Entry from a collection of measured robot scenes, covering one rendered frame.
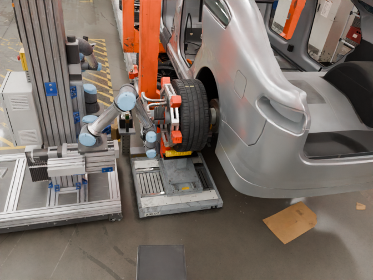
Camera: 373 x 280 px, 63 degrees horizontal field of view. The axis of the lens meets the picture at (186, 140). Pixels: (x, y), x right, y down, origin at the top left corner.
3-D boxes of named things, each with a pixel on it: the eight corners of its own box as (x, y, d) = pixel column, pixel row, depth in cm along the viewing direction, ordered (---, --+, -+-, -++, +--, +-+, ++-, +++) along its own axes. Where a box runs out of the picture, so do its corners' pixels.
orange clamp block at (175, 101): (179, 107, 253) (181, 103, 244) (170, 108, 250) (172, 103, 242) (178, 99, 254) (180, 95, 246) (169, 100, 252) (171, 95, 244)
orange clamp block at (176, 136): (179, 136, 260) (181, 143, 253) (170, 137, 258) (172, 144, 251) (180, 130, 256) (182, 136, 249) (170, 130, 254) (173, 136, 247)
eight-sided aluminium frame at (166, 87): (175, 158, 274) (181, 105, 241) (168, 159, 272) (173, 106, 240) (164, 124, 315) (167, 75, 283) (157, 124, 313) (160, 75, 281)
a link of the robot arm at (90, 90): (95, 103, 269) (94, 89, 261) (80, 101, 268) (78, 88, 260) (99, 96, 278) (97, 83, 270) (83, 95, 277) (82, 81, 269)
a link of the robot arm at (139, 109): (117, 81, 218) (146, 132, 247) (116, 88, 209) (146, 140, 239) (132, 75, 217) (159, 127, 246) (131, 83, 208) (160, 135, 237)
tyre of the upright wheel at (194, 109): (215, 139, 246) (203, 65, 262) (186, 140, 240) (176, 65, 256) (193, 157, 307) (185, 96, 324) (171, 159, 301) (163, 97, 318)
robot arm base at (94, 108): (82, 113, 271) (81, 104, 265) (82, 105, 283) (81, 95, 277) (100, 113, 275) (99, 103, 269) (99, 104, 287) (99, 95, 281)
